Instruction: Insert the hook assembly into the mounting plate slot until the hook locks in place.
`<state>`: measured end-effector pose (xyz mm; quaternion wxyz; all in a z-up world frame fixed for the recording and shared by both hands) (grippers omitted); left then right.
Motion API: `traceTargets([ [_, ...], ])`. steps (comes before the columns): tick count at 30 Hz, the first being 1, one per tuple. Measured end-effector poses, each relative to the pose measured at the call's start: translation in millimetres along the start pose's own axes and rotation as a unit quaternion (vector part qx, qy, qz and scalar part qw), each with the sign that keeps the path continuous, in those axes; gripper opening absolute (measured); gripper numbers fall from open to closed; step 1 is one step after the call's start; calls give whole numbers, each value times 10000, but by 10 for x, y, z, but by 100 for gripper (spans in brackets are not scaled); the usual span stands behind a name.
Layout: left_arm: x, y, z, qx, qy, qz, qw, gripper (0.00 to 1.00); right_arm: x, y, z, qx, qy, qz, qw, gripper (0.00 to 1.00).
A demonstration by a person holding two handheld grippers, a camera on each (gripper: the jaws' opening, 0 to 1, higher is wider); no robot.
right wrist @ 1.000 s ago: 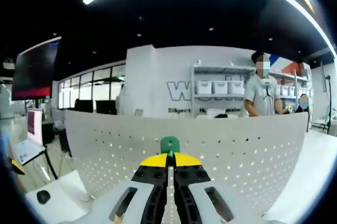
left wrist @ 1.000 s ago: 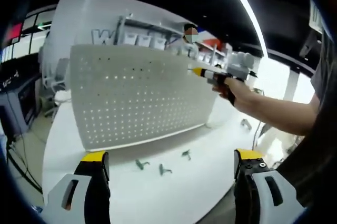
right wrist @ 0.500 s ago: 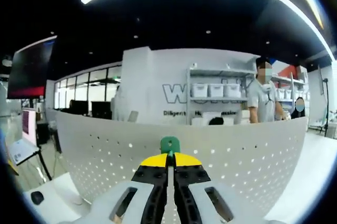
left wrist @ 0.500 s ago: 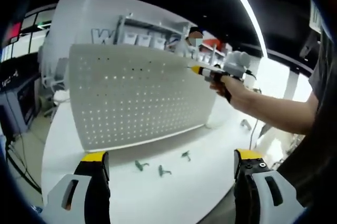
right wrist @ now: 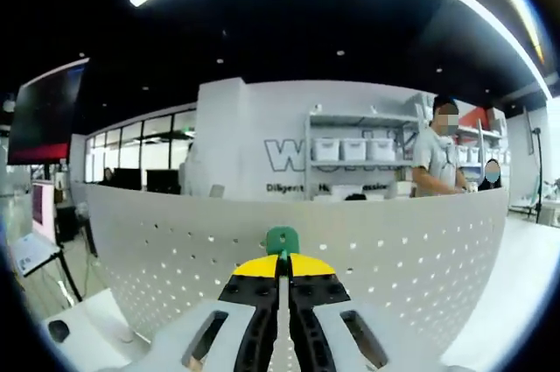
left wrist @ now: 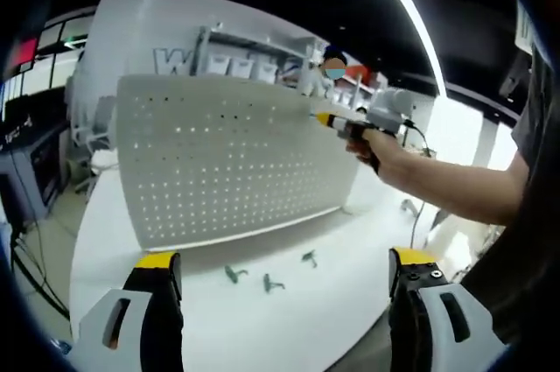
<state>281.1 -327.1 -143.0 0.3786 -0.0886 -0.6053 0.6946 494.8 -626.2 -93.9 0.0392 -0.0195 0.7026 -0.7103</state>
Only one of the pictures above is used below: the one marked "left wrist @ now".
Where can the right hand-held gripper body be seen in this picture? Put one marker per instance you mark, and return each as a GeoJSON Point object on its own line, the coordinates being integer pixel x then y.
{"type": "Point", "coordinates": [389, 111]}

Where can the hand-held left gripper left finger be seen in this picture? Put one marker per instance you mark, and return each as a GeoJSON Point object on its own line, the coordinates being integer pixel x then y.
{"type": "Point", "coordinates": [131, 346]}

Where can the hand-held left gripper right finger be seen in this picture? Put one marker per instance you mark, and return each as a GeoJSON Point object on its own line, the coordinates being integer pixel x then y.
{"type": "Point", "coordinates": [433, 337]}

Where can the white perforated mounting plate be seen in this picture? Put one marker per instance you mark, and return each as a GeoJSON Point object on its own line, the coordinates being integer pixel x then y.
{"type": "Point", "coordinates": [227, 162]}

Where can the person's right hand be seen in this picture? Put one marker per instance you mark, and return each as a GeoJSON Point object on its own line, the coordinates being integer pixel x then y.
{"type": "Point", "coordinates": [372, 144]}

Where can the grey metal shelf rack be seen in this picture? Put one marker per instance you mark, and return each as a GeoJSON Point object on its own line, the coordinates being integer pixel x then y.
{"type": "Point", "coordinates": [245, 41]}
{"type": "Point", "coordinates": [354, 83]}

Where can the white plastic storage bin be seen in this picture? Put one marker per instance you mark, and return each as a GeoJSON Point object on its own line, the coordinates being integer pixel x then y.
{"type": "Point", "coordinates": [268, 72]}
{"type": "Point", "coordinates": [219, 65]}
{"type": "Point", "coordinates": [243, 69]}

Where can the white ceiling light strip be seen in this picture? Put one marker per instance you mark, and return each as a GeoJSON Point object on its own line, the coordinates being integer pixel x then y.
{"type": "Point", "coordinates": [420, 30]}

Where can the person's dark grey shirt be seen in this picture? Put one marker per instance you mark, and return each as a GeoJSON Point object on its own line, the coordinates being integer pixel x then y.
{"type": "Point", "coordinates": [525, 214]}

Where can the white worn chest device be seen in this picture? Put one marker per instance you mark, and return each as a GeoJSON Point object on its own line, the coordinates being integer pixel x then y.
{"type": "Point", "coordinates": [525, 26]}

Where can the grey desk with dark panel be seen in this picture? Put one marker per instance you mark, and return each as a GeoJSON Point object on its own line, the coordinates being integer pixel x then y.
{"type": "Point", "coordinates": [30, 170]}

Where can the white office chair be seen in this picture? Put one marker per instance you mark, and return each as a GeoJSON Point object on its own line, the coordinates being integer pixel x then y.
{"type": "Point", "coordinates": [105, 111]}

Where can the grey metal bracket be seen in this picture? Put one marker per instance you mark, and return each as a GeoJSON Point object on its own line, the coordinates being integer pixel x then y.
{"type": "Point", "coordinates": [409, 206]}

